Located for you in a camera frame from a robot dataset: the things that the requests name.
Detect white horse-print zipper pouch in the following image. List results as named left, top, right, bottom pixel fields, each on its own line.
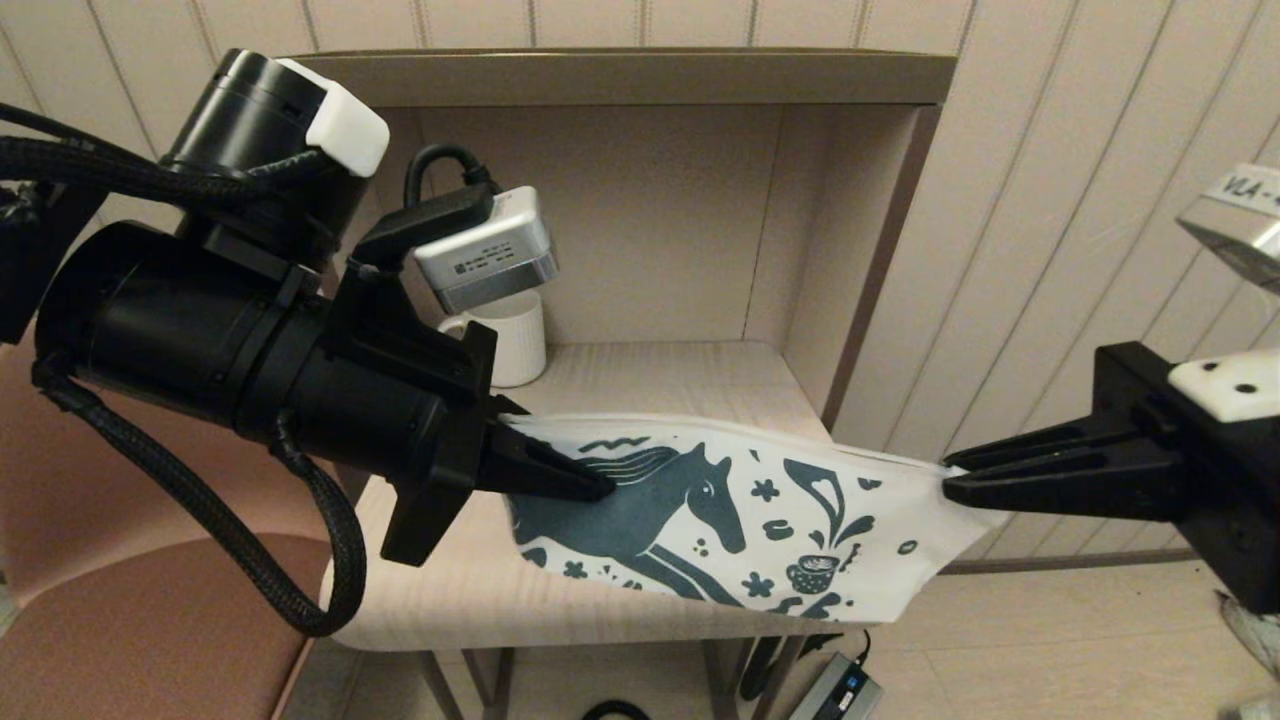
left=498, top=412, right=1011, bottom=623

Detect white ribbed ceramic mug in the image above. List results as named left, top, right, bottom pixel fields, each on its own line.
left=438, top=292, right=548, bottom=389

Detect grey crumpled floor debris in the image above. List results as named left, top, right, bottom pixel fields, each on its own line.
left=1216, top=592, right=1280, bottom=681

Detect dark metal table legs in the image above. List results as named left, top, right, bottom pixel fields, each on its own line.
left=418, top=638, right=806, bottom=720

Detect grey power adapter brick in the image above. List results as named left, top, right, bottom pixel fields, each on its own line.
left=790, top=652, right=885, bottom=720

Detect brown pink upholstered chair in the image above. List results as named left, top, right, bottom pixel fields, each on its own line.
left=0, top=330, right=351, bottom=720

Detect light wood shelf desk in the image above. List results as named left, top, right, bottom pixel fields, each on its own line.
left=290, top=48, right=958, bottom=471

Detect white right camera bracket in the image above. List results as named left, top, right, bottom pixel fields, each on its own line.
left=1168, top=348, right=1280, bottom=421

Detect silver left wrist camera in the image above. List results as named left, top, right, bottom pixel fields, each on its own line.
left=413, top=185, right=559, bottom=316

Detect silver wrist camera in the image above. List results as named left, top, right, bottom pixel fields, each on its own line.
left=413, top=185, right=559, bottom=316
left=1178, top=165, right=1280, bottom=296

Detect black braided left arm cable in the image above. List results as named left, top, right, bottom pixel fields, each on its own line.
left=30, top=360, right=368, bottom=638

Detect black left camera cable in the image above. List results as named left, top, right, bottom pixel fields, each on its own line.
left=403, top=143, right=496, bottom=216

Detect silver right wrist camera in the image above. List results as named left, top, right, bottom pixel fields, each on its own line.
left=1178, top=165, right=1280, bottom=296

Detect black floor power cable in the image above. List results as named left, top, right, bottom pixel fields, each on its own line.
left=738, top=628, right=871, bottom=703

